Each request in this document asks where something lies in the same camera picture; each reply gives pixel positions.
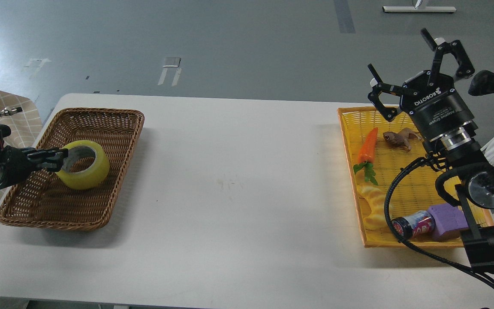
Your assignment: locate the white stand base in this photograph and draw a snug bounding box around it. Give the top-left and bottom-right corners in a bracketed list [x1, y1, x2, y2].
[382, 0, 457, 14]

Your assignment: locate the brown wicker basket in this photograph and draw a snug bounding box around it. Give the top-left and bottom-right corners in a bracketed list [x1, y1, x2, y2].
[0, 108, 145, 231]

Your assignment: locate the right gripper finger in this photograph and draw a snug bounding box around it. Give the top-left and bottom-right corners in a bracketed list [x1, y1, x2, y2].
[420, 28, 475, 86]
[367, 64, 417, 123]

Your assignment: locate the yellow tape roll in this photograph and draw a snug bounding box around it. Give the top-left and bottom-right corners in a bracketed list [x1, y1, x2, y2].
[55, 139, 110, 190]

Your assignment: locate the yellow plastic basket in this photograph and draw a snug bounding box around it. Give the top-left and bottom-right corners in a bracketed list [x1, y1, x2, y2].
[337, 106, 494, 249]

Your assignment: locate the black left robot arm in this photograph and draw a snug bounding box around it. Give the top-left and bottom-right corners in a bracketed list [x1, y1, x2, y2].
[0, 107, 69, 190]

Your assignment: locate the yellow toy croissant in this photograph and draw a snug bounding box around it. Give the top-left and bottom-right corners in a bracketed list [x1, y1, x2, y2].
[356, 183, 387, 230]

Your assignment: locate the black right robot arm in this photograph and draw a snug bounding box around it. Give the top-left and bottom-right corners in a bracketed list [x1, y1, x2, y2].
[368, 29, 494, 289]

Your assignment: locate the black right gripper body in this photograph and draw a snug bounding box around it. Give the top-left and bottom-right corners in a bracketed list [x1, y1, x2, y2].
[399, 70, 478, 141]

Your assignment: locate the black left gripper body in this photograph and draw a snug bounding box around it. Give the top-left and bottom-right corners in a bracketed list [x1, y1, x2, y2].
[0, 146, 35, 190]

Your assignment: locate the purple foam block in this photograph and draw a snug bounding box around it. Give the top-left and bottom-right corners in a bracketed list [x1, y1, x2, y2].
[427, 203, 469, 242]

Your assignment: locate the small dark can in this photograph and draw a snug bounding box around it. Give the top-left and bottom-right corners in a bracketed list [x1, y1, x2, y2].
[391, 210, 437, 240]

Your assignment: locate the orange toy carrot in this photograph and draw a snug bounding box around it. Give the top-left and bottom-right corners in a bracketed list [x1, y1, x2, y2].
[352, 127, 378, 185]

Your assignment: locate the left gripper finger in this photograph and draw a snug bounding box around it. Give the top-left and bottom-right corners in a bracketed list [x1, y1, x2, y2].
[26, 148, 69, 172]

